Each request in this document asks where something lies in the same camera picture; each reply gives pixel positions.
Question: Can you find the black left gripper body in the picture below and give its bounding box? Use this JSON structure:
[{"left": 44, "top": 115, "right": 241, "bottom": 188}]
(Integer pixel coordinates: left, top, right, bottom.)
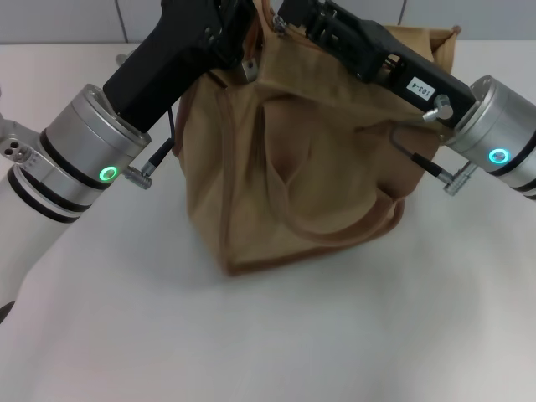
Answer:
[{"left": 102, "top": 0, "right": 235, "bottom": 133}]

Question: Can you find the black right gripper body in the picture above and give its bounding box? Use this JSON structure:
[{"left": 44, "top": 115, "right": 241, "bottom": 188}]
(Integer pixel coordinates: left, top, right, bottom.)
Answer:
[{"left": 317, "top": 12, "right": 477, "bottom": 131}]

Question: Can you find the silver metal zipper pull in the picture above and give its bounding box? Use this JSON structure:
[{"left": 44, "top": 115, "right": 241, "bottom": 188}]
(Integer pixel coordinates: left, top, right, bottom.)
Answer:
[{"left": 271, "top": 14, "right": 289, "bottom": 38}]

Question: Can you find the khaki fabric food bag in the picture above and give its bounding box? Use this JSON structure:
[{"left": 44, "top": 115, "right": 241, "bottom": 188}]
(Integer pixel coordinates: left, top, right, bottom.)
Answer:
[{"left": 174, "top": 0, "right": 461, "bottom": 277}]

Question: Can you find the small metal bag tag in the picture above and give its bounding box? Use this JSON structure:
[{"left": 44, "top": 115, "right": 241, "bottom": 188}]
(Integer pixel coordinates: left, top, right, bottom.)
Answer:
[{"left": 239, "top": 58, "right": 260, "bottom": 84}]

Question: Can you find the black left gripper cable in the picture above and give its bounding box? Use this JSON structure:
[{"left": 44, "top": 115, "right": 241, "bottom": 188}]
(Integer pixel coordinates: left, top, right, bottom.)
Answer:
[{"left": 116, "top": 52, "right": 177, "bottom": 190}]

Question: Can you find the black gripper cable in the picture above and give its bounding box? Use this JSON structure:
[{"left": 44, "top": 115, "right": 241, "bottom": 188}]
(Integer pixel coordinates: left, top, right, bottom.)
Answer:
[
  {"left": 391, "top": 94, "right": 479, "bottom": 197},
  {"left": 116, "top": 52, "right": 177, "bottom": 190}
]

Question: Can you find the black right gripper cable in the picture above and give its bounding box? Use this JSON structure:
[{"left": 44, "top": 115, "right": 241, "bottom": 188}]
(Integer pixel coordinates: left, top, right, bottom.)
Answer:
[{"left": 391, "top": 94, "right": 479, "bottom": 197}]

